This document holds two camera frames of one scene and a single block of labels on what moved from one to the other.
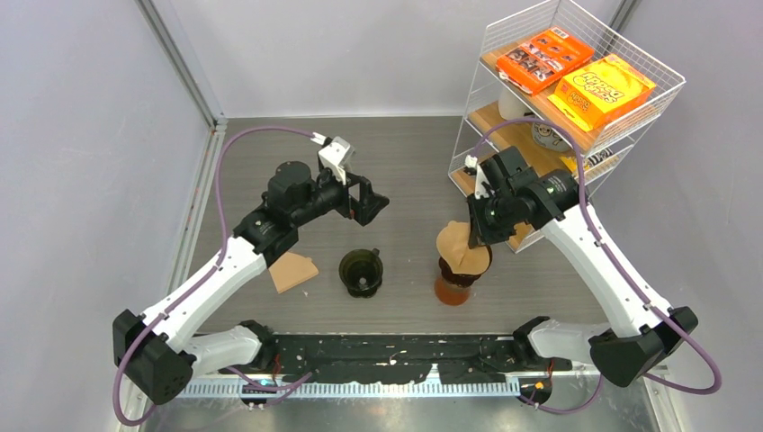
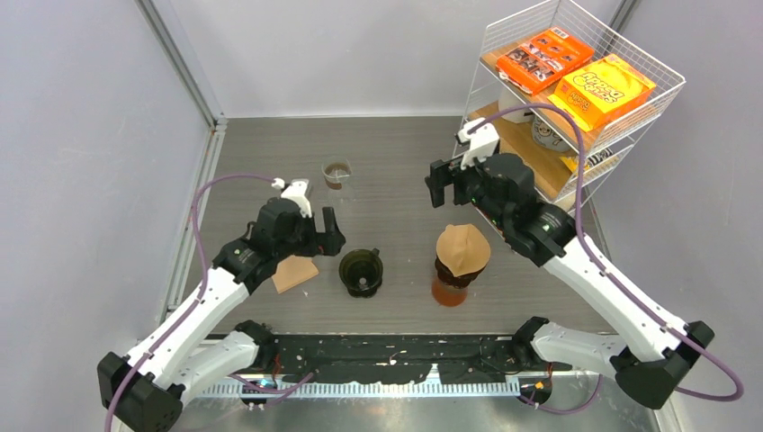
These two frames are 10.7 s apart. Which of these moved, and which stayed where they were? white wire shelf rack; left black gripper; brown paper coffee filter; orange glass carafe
Moved: left black gripper
Stayed: brown paper coffee filter; orange glass carafe; white wire shelf rack
